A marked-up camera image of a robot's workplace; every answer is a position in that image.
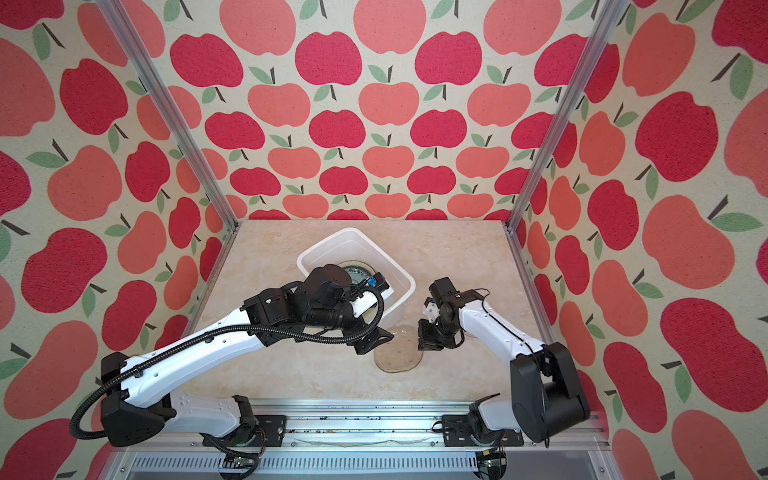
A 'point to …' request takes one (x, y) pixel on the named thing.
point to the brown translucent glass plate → (401, 353)
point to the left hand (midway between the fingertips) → (387, 323)
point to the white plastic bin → (350, 245)
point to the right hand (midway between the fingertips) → (426, 346)
